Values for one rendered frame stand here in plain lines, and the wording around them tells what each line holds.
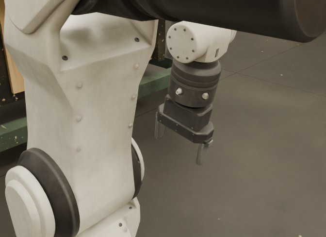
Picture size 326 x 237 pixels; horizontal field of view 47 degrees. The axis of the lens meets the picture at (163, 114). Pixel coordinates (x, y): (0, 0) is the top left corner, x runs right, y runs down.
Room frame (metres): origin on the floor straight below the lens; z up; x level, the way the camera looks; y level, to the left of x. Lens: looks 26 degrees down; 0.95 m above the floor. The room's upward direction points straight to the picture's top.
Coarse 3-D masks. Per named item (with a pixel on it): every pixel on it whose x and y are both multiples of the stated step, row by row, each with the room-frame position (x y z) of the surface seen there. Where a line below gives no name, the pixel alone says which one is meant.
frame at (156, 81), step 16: (160, 32) 2.38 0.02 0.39; (0, 48) 1.70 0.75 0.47; (160, 48) 2.38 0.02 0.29; (0, 64) 1.69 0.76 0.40; (160, 64) 2.56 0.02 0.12; (0, 80) 1.68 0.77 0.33; (144, 80) 2.07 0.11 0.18; (160, 80) 2.12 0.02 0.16; (0, 96) 1.67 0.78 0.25; (16, 96) 1.73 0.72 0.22; (0, 128) 1.47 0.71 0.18; (16, 128) 1.47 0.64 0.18; (0, 144) 1.41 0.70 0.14; (16, 144) 1.46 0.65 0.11
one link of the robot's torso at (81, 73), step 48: (48, 0) 0.34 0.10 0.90; (48, 48) 0.36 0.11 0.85; (96, 48) 0.43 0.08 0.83; (144, 48) 0.46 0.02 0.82; (48, 96) 0.43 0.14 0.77; (96, 96) 0.41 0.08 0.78; (48, 144) 0.44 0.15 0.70; (96, 144) 0.43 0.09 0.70; (48, 192) 0.40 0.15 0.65; (96, 192) 0.42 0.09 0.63
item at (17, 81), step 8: (0, 0) 1.71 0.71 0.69; (0, 8) 1.70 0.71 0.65; (0, 16) 1.70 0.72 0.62; (0, 24) 1.70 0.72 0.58; (0, 32) 1.71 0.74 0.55; (8, 56) 1.70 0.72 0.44; (8, 64) 1.70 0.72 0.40; (8, 72) 1.71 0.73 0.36; (16, 72) 1.72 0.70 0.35; (16, 80) 1.71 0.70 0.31; (16, 88) 1.71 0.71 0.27; (24, 88) 1.74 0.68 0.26
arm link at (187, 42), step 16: (176, 32) 0.59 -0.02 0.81; (192, 32) 0.57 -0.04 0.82; (208, 32) 0.59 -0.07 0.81; (224, 32) 0.62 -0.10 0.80; (176, 48) 0.60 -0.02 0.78; (192, 48) 0.57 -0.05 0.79; (208, 48) 0.59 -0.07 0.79; (224, 48) 0.64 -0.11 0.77; (176, 64) 0.63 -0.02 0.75; (192, 64) 0.61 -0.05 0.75; (208, 64) 0.61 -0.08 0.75; (192, 80) 0.61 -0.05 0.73; (208, 80) 0.61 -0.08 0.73
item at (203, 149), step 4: (212, 140) 0.64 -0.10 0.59; (200, 144) 0.63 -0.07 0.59; (204, 144) 0.63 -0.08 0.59; (208, 144) 0.63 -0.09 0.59; (200, 148) 0.63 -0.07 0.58; (204, 148) 0.64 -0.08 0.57; (208, 148) 0.65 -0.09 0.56; (200, 152) 0.63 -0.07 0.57; (204, 152) 0.64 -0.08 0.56; (200, 156) 0.64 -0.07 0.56; (204, 156) 0.65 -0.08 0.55; (196, 160) 0.64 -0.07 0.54; (200, 160) 0.64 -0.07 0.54
